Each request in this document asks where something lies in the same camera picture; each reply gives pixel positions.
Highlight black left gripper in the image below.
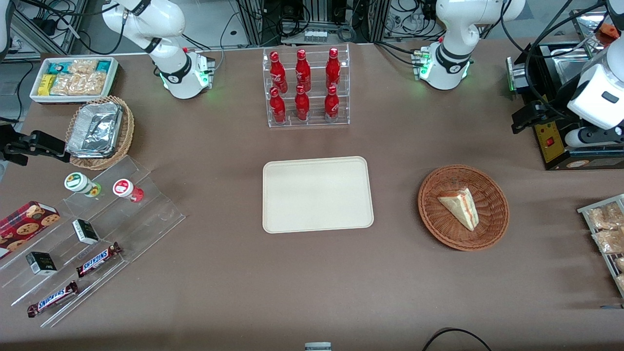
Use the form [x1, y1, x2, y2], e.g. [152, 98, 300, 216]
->
[511, 102, 551, 134]

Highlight triangular sandwich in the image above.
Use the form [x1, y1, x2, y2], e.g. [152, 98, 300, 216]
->
[437, 188, 480, 232]

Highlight oval tan wicker basket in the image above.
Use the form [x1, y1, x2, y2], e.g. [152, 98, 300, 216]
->
[65, 96, 135, 171]

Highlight round brown wicker basket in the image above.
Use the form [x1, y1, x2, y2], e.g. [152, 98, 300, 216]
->
[418, 164, 510, 252]

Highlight cream plastic tray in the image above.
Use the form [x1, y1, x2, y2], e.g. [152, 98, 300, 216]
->
[262, 156, 374, 234]

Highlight green lidded snack cup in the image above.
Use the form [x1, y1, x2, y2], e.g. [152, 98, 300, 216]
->
[64, 173, 102, 197]

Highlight stacked aluminium foil trays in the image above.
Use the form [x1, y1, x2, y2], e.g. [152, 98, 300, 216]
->
[66, 102, 123, 159]

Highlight black food warmer case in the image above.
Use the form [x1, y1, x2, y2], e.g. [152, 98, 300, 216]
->
[507, 10, 624, 171]

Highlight grey module with green light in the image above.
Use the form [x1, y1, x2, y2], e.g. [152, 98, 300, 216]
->
[506, 56, 530, 94]

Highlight white rectangular snack bin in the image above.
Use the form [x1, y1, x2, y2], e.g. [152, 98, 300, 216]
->
[29, 57, 119, 104]

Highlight clear bag of crackers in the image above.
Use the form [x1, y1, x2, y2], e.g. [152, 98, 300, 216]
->
[78, 72, 107, 96]
[68, 59, 98, 75]
[50, 73, 81, 96]

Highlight red lidded snack cup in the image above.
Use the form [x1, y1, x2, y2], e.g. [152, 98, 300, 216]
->
[113, 179, 144, 203]

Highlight red plaid cookie box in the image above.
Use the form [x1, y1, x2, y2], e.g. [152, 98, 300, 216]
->
[0, 201, 61, 259]

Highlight small black box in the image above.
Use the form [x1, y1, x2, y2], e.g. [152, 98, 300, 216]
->
[25, 252, 58, 276]
[72, 219, 100, 245]

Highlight clear acrylic stepped stand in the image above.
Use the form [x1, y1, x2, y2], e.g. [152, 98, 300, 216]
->
[0, 155, 186, 328]

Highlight brown Snickers bar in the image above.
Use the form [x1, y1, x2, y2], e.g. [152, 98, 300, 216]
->
[76, 242, 122, 278]
[27, 281, 79, 318]

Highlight red cola bottle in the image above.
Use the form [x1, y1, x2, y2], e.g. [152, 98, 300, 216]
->
[270, 51, 288, 94]
[295, 49, 312, 92]
[326, 47, 341, 89]
[294, 85, 310, 121]
[270, 87, 287, 124]
[324, 85, 340, 121]

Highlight clear acrylic bottle rack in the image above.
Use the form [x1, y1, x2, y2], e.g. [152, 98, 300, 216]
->
[262, 43, 351, 128]

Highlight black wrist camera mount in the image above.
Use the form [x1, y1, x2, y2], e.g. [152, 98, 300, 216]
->
[0, 124, 31, 167]

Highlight grey wire rack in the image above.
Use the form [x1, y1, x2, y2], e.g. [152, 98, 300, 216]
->
[577, 194, 624, 298]

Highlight black floor cable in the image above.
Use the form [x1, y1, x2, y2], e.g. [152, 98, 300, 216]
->
[422, 328, 493, 351]

